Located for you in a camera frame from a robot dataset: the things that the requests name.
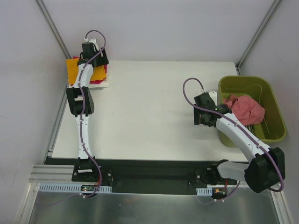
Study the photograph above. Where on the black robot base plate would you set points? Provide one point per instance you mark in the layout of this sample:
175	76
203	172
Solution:
145	177

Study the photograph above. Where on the left aluminium frame post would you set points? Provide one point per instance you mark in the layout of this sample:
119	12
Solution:
46	15

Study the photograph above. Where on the white cable duct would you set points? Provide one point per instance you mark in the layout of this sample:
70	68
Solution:
204	191
73	188

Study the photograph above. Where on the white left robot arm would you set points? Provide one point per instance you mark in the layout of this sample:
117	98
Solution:
81	106

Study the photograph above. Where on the olive green plastic basket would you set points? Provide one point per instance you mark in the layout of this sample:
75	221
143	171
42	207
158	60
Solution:
272	128

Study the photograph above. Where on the right white cable duct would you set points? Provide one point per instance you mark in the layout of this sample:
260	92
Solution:
204	191

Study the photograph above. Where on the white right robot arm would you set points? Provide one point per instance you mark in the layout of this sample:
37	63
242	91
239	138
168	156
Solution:
266	165

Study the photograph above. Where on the right aluminium frame post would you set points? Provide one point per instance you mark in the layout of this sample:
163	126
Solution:
259	31

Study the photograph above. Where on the left white cable duct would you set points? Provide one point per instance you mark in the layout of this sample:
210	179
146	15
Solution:
73	188

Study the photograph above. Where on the aluminium frame post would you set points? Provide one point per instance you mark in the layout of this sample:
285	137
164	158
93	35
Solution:
46	15
259	31

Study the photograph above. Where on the orange t shirt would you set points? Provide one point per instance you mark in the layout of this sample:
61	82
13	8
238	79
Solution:
72	71

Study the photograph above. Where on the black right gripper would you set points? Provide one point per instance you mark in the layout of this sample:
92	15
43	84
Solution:
197	118

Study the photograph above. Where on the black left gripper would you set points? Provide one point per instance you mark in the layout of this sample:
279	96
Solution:
103	60

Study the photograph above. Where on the folded white t shirt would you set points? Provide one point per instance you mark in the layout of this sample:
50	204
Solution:
100	84

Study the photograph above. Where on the folded magenta t shirt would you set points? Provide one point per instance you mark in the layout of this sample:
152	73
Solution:
102	74

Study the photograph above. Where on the salmon pink t shirt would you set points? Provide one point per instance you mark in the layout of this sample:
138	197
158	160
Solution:
246	109

